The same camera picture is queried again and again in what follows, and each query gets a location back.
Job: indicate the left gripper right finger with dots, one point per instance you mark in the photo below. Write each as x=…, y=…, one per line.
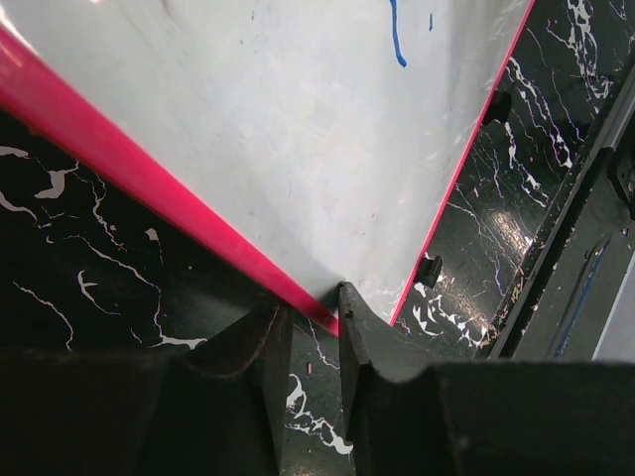
x=408, y=413

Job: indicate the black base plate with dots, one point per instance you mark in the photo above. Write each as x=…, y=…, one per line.
x=571, y=291

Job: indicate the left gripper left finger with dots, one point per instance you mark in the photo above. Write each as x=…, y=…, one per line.
x=215, y=410

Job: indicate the pink framed whiteboard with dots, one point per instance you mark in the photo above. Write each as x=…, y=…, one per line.
x=306, y=143

